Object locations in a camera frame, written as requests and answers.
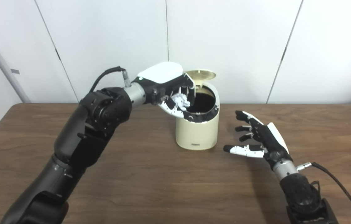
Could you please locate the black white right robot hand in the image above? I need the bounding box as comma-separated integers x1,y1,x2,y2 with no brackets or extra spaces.
224,110,293,170

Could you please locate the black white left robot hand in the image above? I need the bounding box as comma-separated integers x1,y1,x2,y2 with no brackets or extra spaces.
132,62,196,119

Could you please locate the white paper ball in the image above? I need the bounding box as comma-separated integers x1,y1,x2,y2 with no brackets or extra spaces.
172,93,191,111

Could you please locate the round cream bin lid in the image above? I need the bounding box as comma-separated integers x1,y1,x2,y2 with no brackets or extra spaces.
184,70,217,86

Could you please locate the cream-colored tabletop bin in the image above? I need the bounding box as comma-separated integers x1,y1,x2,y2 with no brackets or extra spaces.
175,82,220,151

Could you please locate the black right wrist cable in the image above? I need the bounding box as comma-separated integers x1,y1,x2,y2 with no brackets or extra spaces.
297,162,351,224

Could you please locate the grey wall corner post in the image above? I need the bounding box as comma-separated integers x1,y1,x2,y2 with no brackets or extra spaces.
0,17,31,103

